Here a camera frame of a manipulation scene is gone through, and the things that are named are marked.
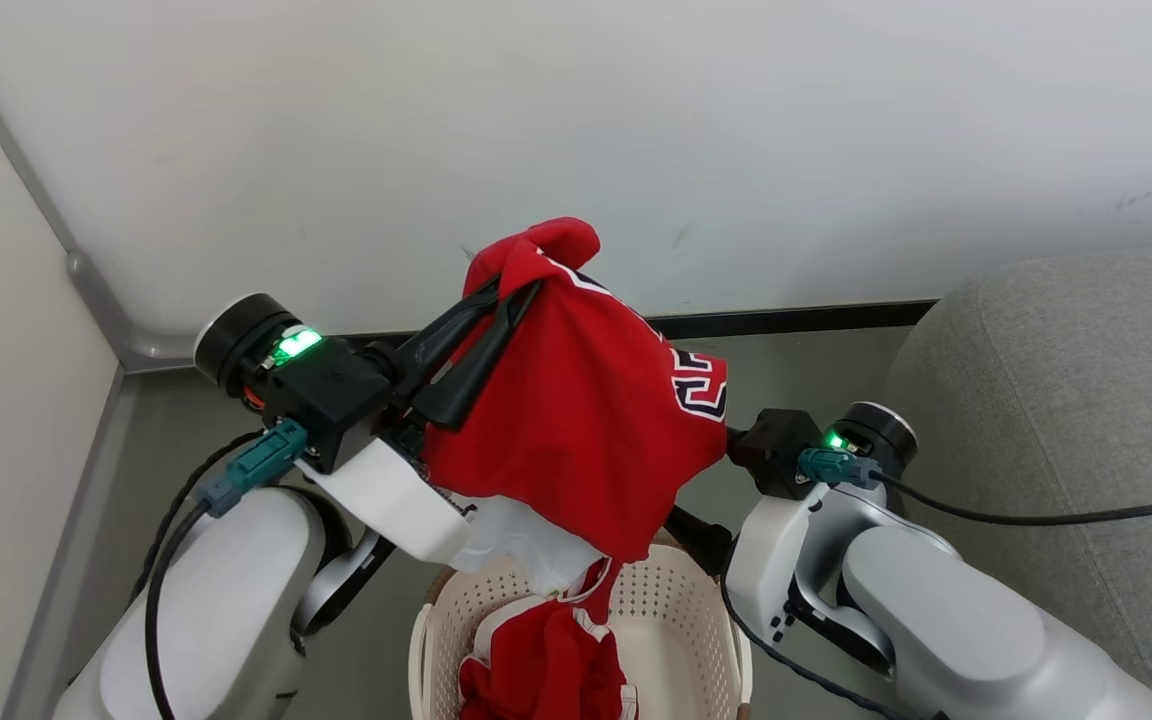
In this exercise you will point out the black baseboard strip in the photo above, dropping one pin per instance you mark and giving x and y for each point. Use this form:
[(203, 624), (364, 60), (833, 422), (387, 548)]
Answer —
[(796, 318)]

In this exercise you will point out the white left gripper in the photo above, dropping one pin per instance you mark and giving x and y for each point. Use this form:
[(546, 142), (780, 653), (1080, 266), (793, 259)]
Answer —
[(396, 500)]

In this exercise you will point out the cream perforated laundry basket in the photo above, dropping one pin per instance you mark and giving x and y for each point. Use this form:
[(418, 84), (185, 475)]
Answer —
[(666, 630)]

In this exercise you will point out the red shorts with white stripe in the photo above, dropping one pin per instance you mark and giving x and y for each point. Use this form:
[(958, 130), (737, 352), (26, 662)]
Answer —
[(546, 660)]

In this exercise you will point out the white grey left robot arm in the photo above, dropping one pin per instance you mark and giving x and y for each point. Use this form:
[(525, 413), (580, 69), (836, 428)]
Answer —
[(226, 600)]

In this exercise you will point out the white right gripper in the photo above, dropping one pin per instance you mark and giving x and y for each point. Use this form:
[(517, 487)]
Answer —
[(771, 560)]

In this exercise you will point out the grey fabric sofa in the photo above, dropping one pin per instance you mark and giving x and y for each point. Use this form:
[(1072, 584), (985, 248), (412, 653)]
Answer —
[(1066, 400)]

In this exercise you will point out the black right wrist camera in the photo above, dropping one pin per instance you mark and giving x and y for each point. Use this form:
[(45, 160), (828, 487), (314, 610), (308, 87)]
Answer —
[(771, 450)]

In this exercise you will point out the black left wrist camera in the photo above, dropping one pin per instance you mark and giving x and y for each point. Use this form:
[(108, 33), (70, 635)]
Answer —
[(326, 390)]

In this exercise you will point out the grey metal partition bracket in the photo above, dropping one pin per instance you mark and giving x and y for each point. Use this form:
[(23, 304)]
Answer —
[(131, 340)]

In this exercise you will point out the red basketball jersey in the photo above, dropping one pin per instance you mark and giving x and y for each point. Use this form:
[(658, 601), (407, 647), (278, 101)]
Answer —
[(576, 420)]

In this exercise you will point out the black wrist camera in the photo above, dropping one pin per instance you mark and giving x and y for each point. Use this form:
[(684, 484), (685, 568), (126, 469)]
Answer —
[(326, 390), (771, 450)]

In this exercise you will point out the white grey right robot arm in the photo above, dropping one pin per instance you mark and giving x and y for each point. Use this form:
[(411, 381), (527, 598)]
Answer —
[(946, 620)]

